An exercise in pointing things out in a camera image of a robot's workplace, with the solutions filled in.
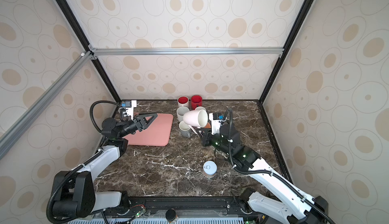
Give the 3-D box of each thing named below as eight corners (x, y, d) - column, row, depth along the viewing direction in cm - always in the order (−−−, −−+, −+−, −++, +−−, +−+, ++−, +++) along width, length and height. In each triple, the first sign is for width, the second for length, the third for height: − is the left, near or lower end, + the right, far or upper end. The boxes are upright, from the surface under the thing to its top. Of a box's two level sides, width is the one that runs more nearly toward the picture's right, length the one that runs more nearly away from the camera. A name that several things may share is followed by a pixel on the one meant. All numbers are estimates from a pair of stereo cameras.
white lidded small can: (203, 177, 85) (203, 174, 80) (202, 164, 89) (203, 160, 85) (216, 177, 85) (217, 174, 80) (215, 164, 89) (216, 160, 85)
